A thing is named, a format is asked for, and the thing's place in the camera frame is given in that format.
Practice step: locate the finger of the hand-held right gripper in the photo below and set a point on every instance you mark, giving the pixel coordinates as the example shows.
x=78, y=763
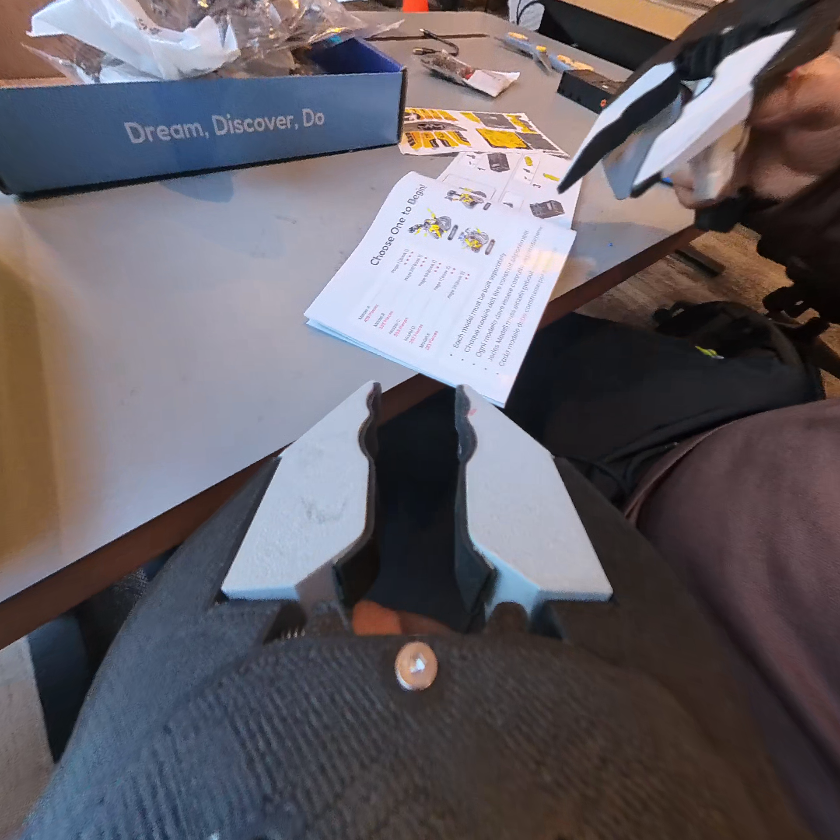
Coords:
x=630, y=108
x=715, y=98

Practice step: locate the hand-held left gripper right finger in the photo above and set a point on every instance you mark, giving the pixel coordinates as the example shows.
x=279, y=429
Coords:
x=525, y=518

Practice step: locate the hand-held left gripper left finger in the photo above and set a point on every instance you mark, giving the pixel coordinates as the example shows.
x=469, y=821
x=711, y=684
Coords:
x=308, y=512

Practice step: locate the white instruction booklet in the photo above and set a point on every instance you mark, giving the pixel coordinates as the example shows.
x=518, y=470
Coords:
x=453, y=289

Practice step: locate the person's right hand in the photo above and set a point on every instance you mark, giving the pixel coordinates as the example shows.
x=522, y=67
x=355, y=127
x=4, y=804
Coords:
x=787, y=111

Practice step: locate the black electronic box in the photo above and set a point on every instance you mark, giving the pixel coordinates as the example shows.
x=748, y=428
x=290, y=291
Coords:
x=587, y=88

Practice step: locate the yellow blue brick separator tool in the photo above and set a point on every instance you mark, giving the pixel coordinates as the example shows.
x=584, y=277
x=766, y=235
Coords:
x=544, y=56

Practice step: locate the yellow black sticker sheet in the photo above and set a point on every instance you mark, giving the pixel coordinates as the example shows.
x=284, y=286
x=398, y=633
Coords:
x=485, y=131

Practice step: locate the small bag of dark parts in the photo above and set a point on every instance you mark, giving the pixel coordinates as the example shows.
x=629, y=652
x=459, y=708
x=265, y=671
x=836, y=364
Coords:
x=459, y=69

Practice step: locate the black backpack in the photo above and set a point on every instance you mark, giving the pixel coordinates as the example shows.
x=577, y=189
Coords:
x=656, y=380

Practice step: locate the person's leg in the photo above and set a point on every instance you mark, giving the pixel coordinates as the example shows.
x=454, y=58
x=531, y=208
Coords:
x=754, y=558

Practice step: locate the blue cardboard box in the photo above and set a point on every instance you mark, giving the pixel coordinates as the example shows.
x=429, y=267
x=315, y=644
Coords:
x=197, y=124

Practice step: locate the crumpled clear plastic bags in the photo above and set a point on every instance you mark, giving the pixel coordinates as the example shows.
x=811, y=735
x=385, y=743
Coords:
x=164, y=39

